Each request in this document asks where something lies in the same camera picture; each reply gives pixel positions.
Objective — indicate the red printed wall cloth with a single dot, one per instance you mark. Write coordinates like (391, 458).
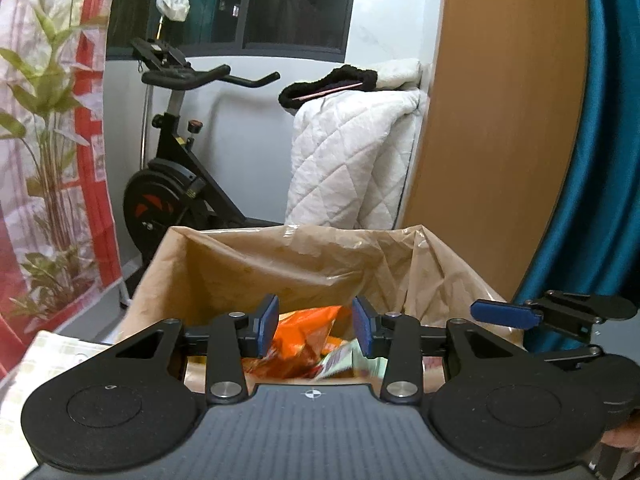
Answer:
(50, 185)

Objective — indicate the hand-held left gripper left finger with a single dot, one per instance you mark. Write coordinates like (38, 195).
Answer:
(267, 324)

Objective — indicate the white cloth cover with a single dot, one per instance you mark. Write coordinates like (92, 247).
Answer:
(172, 4)

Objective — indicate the plastic-lined cardboard box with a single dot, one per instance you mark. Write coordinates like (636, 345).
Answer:
(310, 265)

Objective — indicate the orange snack packet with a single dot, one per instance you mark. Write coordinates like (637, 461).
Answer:
(300, 335)

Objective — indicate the dark window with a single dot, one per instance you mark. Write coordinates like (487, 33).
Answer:
(280, 5)

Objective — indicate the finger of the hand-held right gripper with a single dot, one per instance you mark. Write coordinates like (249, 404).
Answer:
(580, 355)
(500, 312)

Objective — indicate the black exercise bike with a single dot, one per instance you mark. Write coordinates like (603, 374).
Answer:
(170, 185)

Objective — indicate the white quilted blanket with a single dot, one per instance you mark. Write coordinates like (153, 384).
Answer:
(345, 170)

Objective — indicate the wooden panel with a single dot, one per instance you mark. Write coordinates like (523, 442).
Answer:
(500, 135)

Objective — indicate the black knitted garment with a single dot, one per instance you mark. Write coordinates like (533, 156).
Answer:
(310, 91)

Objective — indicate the person's right hand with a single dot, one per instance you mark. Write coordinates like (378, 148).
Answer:
(627, 435)

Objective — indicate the white fleece blanket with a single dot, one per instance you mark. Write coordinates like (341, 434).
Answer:
(400, 72)

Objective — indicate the teal curtain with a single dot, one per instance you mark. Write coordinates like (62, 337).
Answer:
(610, 135)

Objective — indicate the green snack bag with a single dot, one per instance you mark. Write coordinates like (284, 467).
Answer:
(340, 357)

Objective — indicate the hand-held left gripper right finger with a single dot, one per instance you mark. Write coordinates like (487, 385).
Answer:
(363, 326)

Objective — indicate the checked tablecloth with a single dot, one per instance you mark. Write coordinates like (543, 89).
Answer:
(30, 395)

